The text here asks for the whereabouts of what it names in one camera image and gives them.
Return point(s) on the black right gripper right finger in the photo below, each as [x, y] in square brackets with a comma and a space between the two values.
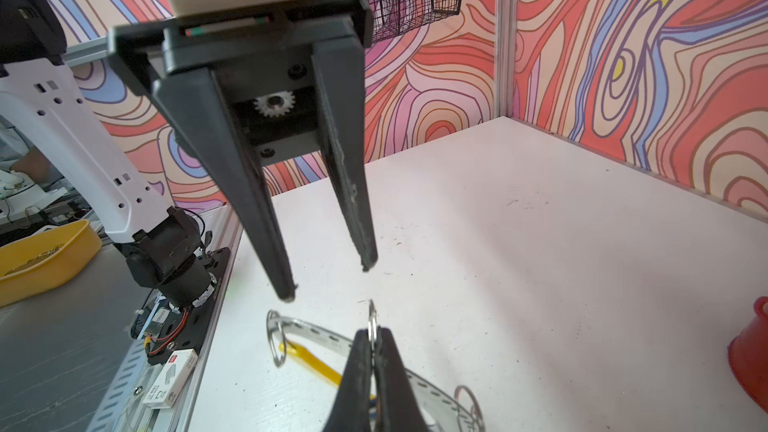
[397, 409]

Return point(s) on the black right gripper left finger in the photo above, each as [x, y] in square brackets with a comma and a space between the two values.
[351, 408]

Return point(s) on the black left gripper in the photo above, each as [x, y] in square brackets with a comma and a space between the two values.
[253, 86]

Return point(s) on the silver metal keyring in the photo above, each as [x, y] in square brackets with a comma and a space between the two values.
[441, 411]

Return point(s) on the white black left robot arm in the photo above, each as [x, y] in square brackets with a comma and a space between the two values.
[40, 97]

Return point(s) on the small white red box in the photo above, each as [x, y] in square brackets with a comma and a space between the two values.
[172, 378]

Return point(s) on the yellow plastic tray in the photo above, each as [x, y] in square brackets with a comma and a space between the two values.
[46, 260]

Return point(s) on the red pencil cup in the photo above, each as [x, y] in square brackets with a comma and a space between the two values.
[747, 355]

